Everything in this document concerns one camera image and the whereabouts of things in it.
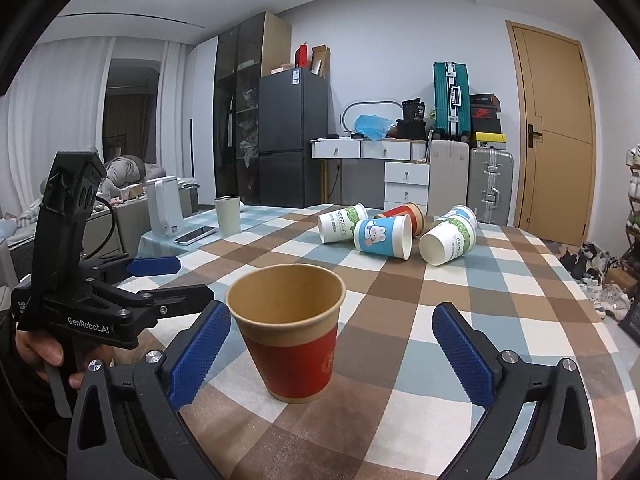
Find oval white mirror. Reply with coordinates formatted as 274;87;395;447
340;100;402;141

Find smartphone with white case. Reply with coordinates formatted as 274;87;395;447
174;226;217;245

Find red and brown paper cup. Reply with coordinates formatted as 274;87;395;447
226;263;346;403

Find white water dispenser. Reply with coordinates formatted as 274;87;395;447
145;176;183;237

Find person's left hand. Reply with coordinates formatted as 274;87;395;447
15;330;115;390

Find beige hard suitcase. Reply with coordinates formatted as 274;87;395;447
427;140;470;217

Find stacked shoe boxes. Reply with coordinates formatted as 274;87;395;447
470;93;502;148

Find blue bunny paper cup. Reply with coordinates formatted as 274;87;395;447
354;214;412;261

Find black refrigerator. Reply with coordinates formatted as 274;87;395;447
258;68;329;208

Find cream insulated tumbler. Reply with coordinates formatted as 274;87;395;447
215;195;241;237

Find black bag on desk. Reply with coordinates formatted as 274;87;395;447
396;98;426;141

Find blue plastic bag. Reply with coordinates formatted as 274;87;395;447
354;115;396;142

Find white green-leaf paper cup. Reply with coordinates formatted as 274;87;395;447
318;204;368;244

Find white drawer desk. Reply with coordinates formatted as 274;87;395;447
311;136;430;212

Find wooden door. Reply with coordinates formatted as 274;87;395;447
506;21;597;245

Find dark glass cabinet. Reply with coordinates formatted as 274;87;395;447
213;11;291;205

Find silver aluminium suitcase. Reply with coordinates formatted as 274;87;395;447
466;148;514;226

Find teal hard suitcase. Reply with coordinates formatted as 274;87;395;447
433;62;472;143

